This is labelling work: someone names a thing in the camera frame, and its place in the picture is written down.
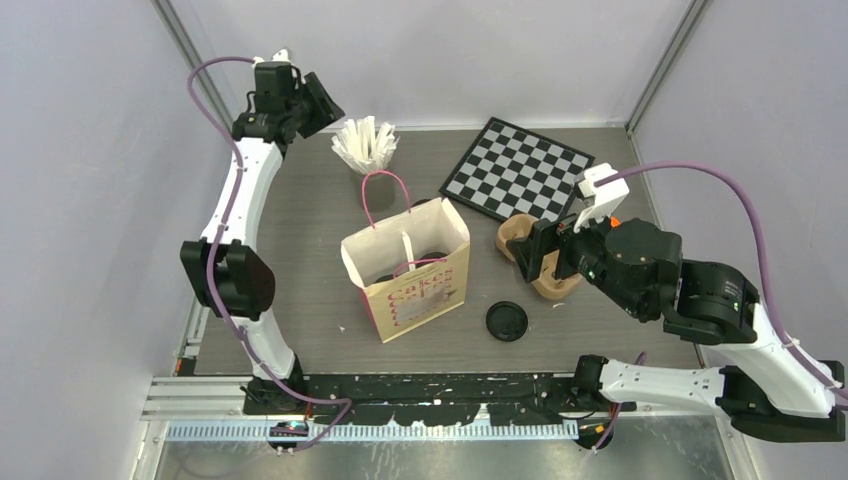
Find white straw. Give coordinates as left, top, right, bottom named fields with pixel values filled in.
left=401, top=231, right=416, bottom=271

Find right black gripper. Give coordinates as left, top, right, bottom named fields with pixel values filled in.
left=502, top=195, right=641, bottom=315

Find black coffee cup lid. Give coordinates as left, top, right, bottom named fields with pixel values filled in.
left=485, top=301, right=529, bottom=342

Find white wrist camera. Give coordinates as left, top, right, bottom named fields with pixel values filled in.
left=271, top=48, right=291, bottom=63
left=573, top=163, right=630, bottom=233

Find black lidded coffee cup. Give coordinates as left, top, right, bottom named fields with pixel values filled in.
left=419, top=251, right=447, bottom=261

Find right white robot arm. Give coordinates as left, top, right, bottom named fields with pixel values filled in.
left=497, top=214, right=847, bottom=443

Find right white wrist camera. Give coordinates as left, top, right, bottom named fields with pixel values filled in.
left=573, top=163, right=630, bottom=233

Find bundle of white wrapped straws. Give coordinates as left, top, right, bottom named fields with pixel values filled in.
left=331, top=116, right=399, bottom=175

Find black and white chessboard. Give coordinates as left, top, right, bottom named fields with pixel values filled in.
left=439, top=117, right=595, bottom=222

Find grey cylindrical straw holder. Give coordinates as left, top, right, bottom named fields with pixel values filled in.
left=360, top=174, right=396, bottom=213

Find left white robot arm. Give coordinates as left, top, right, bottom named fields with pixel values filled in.
left=179, top=50, right=344, bottom=414

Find brown cardboard cup carrier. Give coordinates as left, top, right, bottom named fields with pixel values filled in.
left=495, top=213, right=582, bottom=301

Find pink and cream paper bag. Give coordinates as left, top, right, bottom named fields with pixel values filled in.
left=340, top=170, right=471, bottom=343

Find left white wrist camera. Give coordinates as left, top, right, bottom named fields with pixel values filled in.
left=271, top=48, right=291, bottom=63

